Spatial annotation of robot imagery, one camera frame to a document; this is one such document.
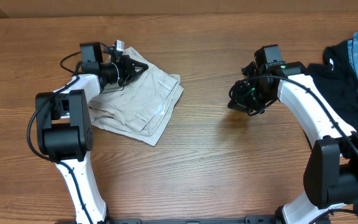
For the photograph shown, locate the beige shorts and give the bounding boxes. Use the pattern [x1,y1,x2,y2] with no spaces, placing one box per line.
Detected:
[89,47,183,146]

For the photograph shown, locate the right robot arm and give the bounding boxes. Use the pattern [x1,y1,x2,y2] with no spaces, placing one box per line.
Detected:
[227,45,358,224]

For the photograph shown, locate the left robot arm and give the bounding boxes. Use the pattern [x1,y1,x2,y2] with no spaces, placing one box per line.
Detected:
[28,40,148,223]

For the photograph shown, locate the black shirt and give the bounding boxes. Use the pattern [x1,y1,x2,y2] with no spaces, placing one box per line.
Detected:
[306,40,358,132]

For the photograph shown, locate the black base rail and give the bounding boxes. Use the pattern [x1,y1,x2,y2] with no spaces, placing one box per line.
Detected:
[54,214,332,224]

